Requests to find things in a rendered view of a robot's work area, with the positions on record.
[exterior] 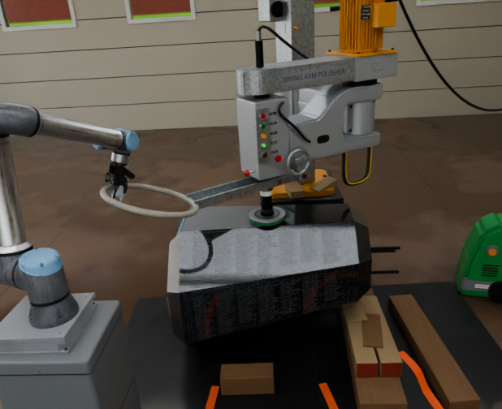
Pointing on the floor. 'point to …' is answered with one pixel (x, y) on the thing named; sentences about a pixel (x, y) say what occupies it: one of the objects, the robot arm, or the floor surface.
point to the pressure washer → (489, 256)
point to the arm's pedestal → (73, 370)
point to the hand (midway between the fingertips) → (117, 198)
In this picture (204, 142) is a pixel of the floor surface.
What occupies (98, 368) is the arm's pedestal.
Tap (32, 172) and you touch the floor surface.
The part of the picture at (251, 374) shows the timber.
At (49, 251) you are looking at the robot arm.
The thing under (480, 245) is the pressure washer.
